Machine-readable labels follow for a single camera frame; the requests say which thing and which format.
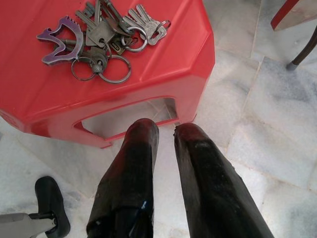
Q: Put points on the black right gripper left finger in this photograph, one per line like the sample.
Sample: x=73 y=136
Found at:
x=131 y=173

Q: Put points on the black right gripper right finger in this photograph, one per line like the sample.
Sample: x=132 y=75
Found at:
x=210 y=193

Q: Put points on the bunch of metal keys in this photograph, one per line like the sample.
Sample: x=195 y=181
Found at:
x=99 y=32

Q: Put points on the red plastic stool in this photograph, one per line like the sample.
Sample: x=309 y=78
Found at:
x=161 y=49

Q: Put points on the dark metal table leg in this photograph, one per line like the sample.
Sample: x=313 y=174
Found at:
x=301 y=58

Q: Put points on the marble pattern table top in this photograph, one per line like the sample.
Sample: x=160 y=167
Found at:
x=297 y=15

